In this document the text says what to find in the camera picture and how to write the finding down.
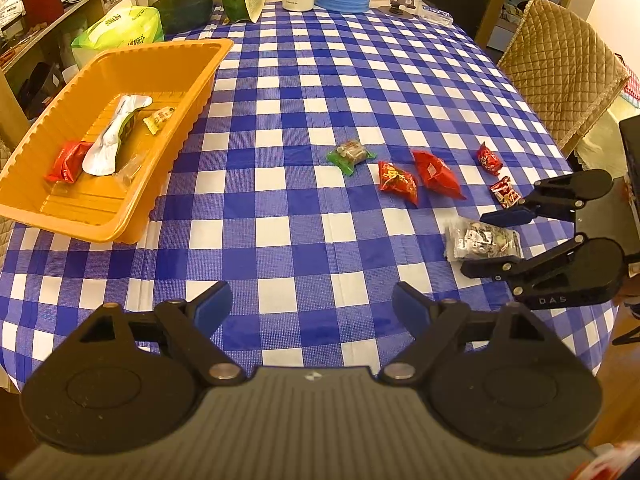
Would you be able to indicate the orange plastic tray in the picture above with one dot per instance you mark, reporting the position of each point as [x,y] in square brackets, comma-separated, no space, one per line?
[75,202]

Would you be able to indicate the clear bag of candies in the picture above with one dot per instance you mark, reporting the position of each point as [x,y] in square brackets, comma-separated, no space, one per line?
[480,240]

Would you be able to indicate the clear candy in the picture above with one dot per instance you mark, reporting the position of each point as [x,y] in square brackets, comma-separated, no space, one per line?
[129,167]

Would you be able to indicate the blue white checkered tablecloth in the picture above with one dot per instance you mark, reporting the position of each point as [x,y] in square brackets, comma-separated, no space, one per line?
[310,240]

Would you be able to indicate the small red white candy packet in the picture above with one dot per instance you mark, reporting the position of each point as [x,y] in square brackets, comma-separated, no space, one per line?
[505,192]

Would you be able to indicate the pale yellow lace cloth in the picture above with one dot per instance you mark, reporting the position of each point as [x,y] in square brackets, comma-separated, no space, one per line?
[597,140]

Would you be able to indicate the green wrapped candy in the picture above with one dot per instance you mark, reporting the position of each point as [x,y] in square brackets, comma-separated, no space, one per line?
[350,154]

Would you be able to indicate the red snack packet yellow print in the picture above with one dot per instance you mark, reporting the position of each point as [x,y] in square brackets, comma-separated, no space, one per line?
[397,180]

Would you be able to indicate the red checkered cloth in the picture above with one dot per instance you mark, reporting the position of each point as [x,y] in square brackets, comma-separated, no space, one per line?
[631,89]

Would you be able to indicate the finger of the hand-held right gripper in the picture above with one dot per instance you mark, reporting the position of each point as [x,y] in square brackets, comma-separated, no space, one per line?
[505,216]
[485,268]

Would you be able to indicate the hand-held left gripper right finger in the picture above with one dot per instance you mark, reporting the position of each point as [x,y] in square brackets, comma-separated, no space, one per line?
[410,303]

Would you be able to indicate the white green snack packet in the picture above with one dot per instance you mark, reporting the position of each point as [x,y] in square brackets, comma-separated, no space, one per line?
[107,145]

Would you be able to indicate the wooden shelf unit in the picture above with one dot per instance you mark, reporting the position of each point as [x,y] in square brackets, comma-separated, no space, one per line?
[95,2]

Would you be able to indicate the white printed packet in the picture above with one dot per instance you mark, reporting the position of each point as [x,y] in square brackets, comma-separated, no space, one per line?
[12,2]

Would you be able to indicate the chair with quilted beige cover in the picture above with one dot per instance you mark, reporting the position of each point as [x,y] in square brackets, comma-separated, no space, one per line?
[10,110]
[560,70]

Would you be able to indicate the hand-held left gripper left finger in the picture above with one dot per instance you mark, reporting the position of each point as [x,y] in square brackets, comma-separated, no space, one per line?
[215,303]

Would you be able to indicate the small blue white box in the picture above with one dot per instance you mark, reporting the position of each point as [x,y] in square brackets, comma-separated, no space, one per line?
[436,14]

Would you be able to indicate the green tissue pack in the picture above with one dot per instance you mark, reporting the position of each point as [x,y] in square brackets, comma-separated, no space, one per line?
[120,30]

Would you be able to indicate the large red snack packet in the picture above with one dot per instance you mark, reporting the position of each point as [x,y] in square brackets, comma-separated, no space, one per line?
[67,162]

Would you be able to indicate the dark red box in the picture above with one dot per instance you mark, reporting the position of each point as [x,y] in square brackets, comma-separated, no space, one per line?
[44,5]

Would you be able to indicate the plain red snack packet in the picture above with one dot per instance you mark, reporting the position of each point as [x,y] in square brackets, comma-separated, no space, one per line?
[437,172]

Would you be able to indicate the yellow candy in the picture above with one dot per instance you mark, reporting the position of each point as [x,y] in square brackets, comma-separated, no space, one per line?
[159,119]

